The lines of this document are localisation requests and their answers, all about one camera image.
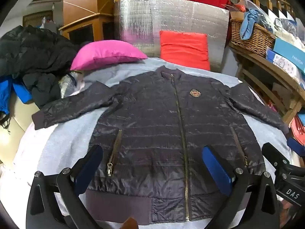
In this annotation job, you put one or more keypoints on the wicker basket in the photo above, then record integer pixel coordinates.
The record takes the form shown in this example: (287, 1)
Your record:
(250, 40)

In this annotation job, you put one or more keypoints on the silver foil insulation mat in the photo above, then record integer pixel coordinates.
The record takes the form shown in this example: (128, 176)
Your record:
(143, 21)

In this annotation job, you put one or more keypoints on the wooden louvred panel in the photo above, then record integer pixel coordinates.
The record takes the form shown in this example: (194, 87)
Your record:
(35, 18)

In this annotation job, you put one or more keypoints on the pile of black jackets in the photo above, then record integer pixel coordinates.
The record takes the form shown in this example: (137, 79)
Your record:
(35, 52)

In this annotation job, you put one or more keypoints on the silver padded cloth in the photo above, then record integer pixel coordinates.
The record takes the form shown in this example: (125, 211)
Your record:
(66, 85)

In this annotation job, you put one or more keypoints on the light blue cloth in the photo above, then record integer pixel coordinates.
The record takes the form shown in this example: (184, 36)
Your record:
(247, 26)

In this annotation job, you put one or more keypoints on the teal box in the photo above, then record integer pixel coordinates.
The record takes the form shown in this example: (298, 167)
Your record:
(290, 54)

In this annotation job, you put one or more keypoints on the wooden cabinet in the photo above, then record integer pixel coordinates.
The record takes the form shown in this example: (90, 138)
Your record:
(81, 2)

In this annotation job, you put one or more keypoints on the pink bags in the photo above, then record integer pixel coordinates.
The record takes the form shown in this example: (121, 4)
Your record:
(299, 128)

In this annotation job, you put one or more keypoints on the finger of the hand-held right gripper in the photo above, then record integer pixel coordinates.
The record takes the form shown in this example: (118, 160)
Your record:
(274, 152)

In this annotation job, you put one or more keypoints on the wooden shelf rack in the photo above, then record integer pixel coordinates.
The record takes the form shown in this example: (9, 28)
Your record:
(262, 63)

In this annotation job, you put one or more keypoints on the white patterned box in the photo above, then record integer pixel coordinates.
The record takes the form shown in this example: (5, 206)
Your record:
(286, 66)

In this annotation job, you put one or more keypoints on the cream mattress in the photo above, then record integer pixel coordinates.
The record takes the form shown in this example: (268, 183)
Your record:
(14, 128)

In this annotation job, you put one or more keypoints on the dark quilted puffer jacket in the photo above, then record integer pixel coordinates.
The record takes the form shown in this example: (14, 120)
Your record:
(154, 124)

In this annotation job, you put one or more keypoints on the grey blanket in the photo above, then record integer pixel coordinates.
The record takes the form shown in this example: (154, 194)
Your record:
(59, 143)

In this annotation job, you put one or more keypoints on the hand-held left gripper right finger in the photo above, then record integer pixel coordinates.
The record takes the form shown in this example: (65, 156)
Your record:
(214, 169)

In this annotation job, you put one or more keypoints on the red pillow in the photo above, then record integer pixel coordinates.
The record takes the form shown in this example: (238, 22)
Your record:
(183, 50)

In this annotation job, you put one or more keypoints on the blue garment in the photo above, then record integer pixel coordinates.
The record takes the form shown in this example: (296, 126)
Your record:
(21, 90)

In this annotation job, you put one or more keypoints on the pink pillow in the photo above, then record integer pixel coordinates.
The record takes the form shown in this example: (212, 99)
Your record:
(107, 52)

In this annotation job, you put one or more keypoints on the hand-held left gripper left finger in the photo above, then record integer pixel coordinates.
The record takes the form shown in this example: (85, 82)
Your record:
(88, 167)

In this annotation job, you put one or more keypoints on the white bed sheet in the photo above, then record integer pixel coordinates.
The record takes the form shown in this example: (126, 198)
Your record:
(26, 152)

